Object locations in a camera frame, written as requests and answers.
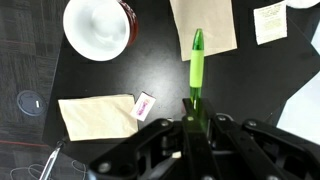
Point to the round floor outlet cover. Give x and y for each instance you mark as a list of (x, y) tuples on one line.
[(30, 105)]

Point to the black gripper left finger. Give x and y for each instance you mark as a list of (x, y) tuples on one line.
[(150, 153)]

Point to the pink sticky note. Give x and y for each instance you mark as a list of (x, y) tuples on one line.
[(142, 106)]

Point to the yellow sticky note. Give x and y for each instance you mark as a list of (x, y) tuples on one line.
[(270, 23)]

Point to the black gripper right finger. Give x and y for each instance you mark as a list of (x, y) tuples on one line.
[(260, 150)]

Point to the white bowl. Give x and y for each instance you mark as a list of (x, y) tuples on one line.
[(96, 30)]

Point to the small black table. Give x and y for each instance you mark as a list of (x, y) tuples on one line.
[(160, 76)]

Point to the green pen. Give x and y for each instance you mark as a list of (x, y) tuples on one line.
[(196, 63)]

